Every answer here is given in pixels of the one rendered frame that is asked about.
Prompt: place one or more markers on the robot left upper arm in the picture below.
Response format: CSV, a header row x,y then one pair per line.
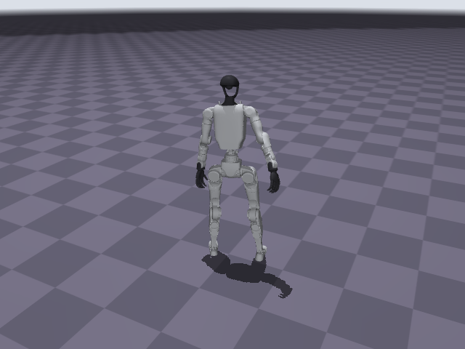
x,y
206,125

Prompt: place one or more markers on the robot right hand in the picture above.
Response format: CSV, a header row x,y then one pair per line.
x,y
275,180

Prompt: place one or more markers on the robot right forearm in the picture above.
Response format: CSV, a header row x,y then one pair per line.
x,y
267,150

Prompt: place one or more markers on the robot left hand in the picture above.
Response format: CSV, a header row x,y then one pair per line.
x,y
199,176

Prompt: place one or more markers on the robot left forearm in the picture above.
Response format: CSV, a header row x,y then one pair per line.
x,y
202,154

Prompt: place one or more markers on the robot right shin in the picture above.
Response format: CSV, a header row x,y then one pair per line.
x,y
257,230

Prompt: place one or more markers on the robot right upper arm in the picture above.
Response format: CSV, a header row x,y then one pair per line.
x,y
256,124

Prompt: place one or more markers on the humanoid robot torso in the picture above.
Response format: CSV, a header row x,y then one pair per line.
x,y
230,133

